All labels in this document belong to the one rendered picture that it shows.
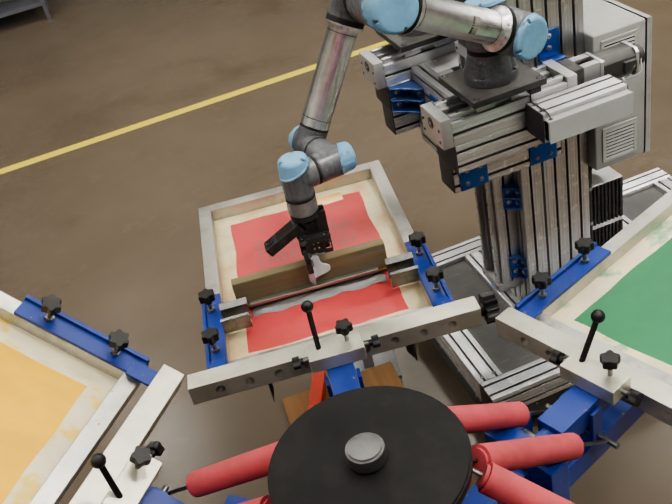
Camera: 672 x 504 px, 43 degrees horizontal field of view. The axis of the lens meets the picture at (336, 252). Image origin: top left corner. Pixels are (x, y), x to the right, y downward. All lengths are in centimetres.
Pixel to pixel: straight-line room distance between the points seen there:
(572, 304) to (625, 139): 97
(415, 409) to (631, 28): 169
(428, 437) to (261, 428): 200
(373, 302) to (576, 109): 78
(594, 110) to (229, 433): 179
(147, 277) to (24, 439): 255
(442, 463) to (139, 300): 300
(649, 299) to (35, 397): 137
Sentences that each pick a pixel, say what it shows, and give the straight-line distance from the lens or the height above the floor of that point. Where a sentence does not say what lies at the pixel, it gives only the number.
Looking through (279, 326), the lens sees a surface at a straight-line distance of 216.
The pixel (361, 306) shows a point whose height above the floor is 95.
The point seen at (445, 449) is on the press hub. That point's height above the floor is 132.
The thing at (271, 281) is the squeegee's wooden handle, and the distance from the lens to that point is 218.
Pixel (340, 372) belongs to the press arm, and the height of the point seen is 104.
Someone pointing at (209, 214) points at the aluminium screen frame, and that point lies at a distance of 262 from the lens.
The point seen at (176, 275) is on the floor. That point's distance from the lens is 421.
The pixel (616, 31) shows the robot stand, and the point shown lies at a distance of 273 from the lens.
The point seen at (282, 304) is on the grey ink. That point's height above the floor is 96.
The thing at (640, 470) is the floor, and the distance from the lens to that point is 297.
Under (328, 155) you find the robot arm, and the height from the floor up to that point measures 133.
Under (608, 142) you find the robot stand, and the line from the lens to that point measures 288.
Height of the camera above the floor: 230
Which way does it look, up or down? 35 degrees down
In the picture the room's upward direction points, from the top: 14 degrees counter-clockwise
